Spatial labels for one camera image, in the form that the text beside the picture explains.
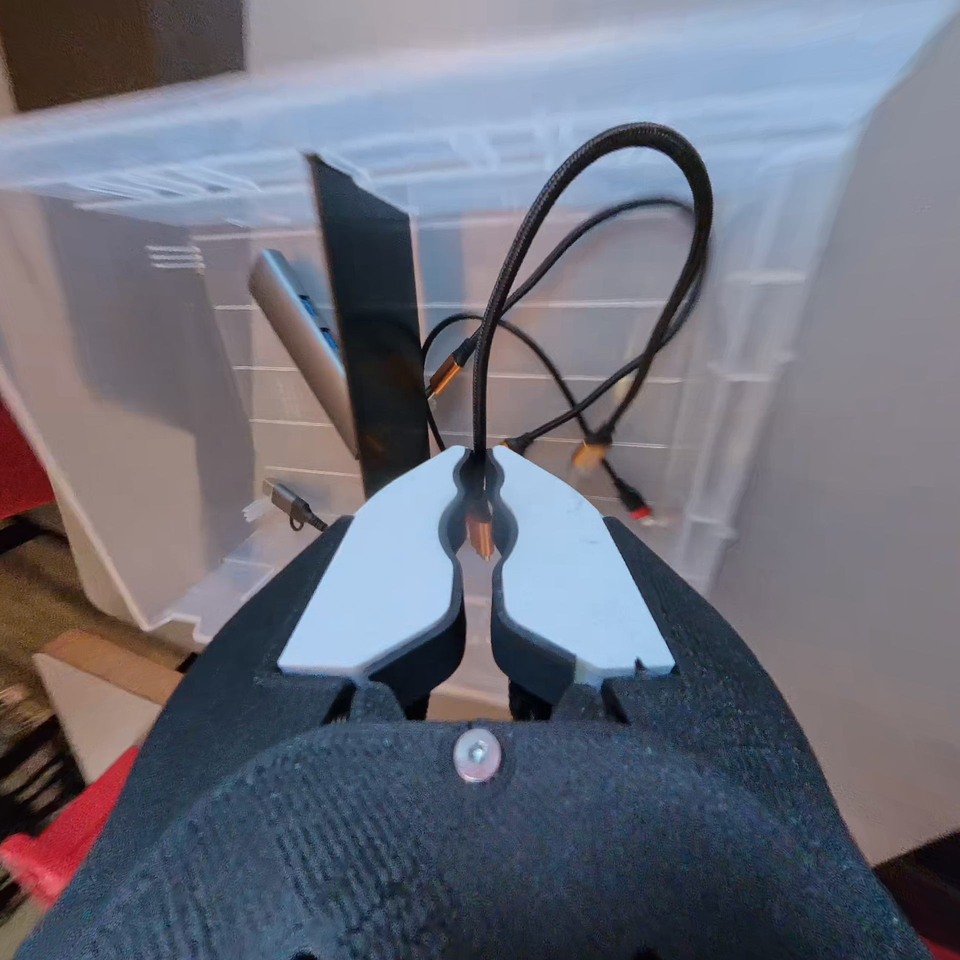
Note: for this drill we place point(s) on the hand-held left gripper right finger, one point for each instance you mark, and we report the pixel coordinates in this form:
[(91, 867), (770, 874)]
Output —
[(570, 585)]

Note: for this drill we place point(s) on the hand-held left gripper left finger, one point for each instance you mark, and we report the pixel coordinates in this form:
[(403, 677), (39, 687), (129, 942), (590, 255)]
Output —
[(382, 585)]

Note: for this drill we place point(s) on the grey usb hub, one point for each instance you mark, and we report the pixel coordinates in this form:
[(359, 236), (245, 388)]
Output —
[(304, 337)]

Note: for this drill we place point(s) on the black USB hub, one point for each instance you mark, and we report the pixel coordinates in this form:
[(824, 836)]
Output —
[(371, 315)]

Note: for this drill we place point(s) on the clear plastic storage bin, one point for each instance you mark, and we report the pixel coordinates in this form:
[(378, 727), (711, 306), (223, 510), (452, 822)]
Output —
[(600, 97)]

